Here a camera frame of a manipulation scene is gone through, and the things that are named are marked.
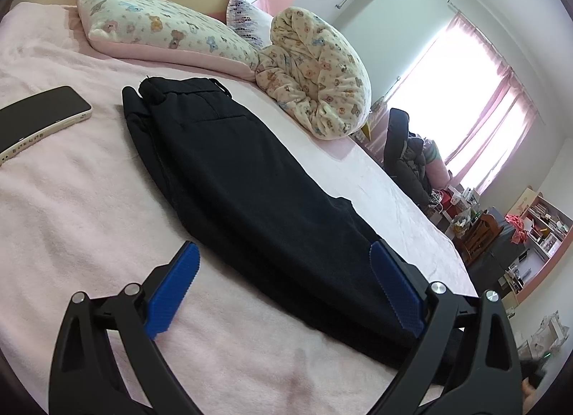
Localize purple print pillow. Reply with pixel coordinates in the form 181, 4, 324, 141
226, 0, 275, 49

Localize black office chair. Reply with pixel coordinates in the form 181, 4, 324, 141
382, 107, 413, 165

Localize pink bookshelf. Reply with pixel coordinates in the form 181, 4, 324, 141
506, 187, 573, 304

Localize red cloth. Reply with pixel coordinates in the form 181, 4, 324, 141
506, 213, 531, 243

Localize smartphone with cream case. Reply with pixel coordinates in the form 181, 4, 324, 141
0, 86, 93, 167

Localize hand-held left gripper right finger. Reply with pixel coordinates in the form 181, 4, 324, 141
369, 240, 524, 415

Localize brown wooden chair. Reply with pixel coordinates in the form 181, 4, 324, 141
461, 213, 500, 264

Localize pink plush cushion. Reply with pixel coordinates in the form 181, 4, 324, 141
424, 137, 452, 187

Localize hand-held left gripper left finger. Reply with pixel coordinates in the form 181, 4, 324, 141
48, 240, 202, 415

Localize pink fleece blanket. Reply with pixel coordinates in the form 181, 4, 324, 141
0, 2, 480, 415

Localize pink curtain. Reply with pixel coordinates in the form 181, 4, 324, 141
389, 12, 544, 194

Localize black pants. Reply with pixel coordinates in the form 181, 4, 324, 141
122, 76, 466, 386

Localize dark desk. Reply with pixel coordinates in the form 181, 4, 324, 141
470, 218, 529, 295

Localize rolled teddy print quilt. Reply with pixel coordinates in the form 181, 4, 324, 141
255, 7, 372, 141

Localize dark jacket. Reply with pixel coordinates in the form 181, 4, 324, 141
394, 135, 434, 207

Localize teddy print pillow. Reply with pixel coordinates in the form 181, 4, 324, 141
74, 0, 260, 81

